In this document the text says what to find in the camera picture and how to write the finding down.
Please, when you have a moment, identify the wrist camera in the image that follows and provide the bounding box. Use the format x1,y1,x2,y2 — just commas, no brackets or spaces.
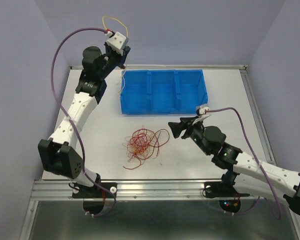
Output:
191,104,211,125
105,29,129,56

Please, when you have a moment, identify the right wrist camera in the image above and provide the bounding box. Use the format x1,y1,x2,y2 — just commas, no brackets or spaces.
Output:
191,104,211,125

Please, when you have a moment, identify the red wire bundle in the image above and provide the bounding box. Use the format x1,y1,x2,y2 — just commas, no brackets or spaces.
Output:
121,127,171,171

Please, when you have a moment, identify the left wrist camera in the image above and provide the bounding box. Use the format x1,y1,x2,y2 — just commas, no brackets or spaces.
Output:
105,29,129,56

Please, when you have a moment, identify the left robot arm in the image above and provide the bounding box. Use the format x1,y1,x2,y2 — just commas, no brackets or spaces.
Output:
38,43,131,197

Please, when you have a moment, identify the blue three-compartment plastic bin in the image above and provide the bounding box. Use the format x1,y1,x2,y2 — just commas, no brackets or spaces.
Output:
120,69,208,115

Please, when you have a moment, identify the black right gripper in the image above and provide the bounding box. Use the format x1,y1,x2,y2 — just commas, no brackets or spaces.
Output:
168,115,211,156

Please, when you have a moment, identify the aluminium front mounting rail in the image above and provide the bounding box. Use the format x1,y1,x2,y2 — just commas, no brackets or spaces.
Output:
29,177,298,201

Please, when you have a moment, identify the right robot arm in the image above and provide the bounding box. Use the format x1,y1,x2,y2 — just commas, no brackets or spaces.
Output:
168,117,300,216

